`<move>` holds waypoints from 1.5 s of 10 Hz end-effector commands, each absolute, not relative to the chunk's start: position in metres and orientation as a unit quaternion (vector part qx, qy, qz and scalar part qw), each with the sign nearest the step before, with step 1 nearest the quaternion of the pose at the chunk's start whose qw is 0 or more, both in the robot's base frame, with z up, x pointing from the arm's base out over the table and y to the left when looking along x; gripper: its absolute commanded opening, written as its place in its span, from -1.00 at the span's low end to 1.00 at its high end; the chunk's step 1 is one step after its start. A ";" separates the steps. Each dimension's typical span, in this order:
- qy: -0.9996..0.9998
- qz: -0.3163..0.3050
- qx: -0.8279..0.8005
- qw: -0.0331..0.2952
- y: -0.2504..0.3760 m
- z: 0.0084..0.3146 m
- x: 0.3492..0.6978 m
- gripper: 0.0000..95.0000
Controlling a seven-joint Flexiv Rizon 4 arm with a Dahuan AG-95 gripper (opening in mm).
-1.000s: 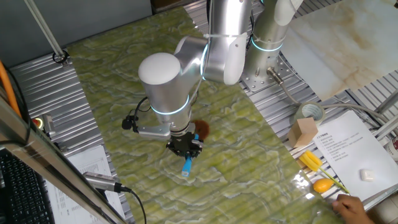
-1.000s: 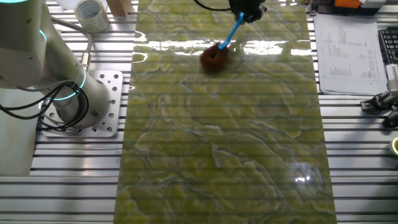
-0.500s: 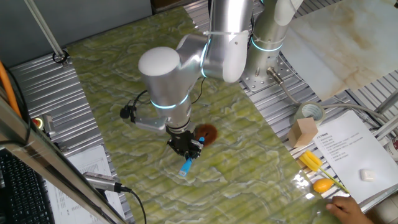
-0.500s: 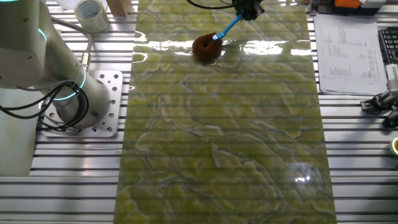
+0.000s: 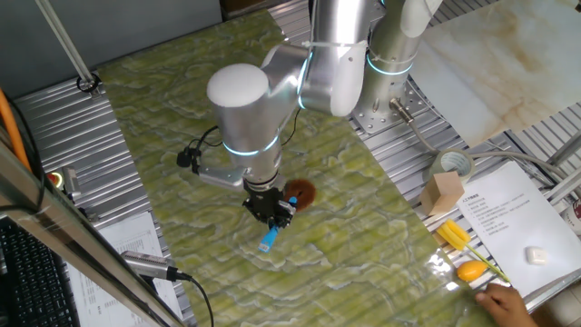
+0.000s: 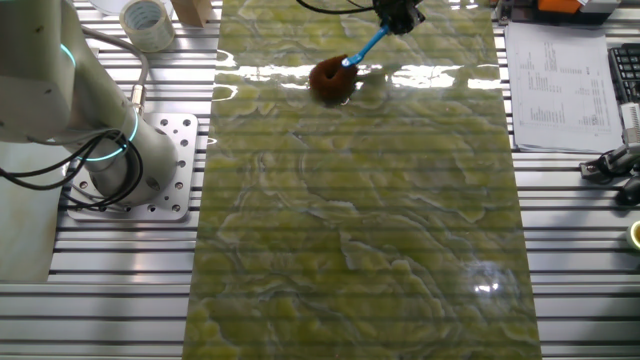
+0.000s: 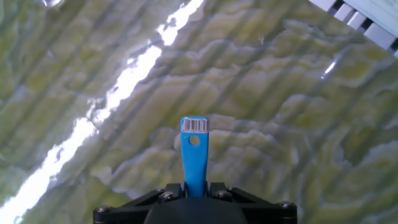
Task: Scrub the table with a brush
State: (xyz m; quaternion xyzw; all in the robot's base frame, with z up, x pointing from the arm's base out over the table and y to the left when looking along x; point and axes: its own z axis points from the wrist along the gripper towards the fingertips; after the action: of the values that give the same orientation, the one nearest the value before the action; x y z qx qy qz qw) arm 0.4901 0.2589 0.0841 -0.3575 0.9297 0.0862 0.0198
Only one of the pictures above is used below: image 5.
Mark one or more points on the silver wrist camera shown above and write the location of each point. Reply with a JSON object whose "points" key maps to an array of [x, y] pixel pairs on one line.
{"points": [[222, 177]]}

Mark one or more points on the grey switch box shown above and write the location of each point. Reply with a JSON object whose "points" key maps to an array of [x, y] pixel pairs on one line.
{"points": [[71, 181]]}

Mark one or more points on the white paper with table print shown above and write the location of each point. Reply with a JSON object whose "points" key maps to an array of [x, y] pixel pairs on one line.
{"points": [[136, 236]]}

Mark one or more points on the thin metal pole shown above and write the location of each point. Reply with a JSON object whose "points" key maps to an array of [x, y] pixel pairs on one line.
{"points": [[68, 45]]}

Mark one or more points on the red and white can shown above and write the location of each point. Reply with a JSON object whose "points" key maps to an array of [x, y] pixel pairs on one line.
{"points": [[575, 215]]}

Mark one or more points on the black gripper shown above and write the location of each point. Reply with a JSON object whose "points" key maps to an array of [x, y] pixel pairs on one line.
{"points": [[265, 204]]}

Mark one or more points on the green marble pattern mat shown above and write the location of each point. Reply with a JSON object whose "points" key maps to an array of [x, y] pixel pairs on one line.
{"points": [[340, 254]]}

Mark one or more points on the wooden block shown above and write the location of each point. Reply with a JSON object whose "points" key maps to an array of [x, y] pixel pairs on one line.
{"points": [[442, 193]]}

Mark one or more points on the small white case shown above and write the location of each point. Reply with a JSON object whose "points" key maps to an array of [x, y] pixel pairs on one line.
{"points": [[538, 255]]}

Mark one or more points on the grey metal strut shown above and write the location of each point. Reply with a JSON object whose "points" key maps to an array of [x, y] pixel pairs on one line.
{"points": [[567, 150]]}

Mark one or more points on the white paper with text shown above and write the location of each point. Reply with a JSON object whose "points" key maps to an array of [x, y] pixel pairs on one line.
{"points": [[535, 204]]}

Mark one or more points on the aluminium profile bar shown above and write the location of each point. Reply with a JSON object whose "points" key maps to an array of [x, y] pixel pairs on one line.
{"points": [[565, 186]]}

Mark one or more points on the grey tape roll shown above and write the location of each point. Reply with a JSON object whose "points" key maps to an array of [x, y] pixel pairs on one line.
{"points": [[433, 170]]}

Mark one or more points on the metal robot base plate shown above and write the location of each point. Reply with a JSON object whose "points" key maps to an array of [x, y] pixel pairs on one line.
{"points": [[367, 122]]}

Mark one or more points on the metal frame beam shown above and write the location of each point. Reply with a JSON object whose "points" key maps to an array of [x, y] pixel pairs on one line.
{"points": [[68, 231]]}

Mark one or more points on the person's hand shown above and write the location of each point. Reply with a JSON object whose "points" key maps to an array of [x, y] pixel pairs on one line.
{"points": [[508, 309]]}

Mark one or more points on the beige marble board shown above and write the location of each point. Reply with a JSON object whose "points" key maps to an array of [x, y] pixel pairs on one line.
{"points": [[499, 68]]}

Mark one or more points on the yellow sponge brush green stem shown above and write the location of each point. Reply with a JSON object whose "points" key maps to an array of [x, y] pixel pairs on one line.
{"points": [[454, 232]]}

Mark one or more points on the yellow lemon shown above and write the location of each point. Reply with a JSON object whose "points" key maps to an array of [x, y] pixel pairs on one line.
{"points": [[471, 271]]}

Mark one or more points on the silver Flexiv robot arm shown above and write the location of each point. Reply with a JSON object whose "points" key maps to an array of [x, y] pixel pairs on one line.
{"points": [[245, 122]]}

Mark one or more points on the silver handheld device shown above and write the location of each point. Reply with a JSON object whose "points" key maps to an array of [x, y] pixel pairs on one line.
{"points": [[145, 264]]}

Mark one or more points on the black keyboard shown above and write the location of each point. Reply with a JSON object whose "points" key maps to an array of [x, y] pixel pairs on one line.
{"points": [[32, 281]]}

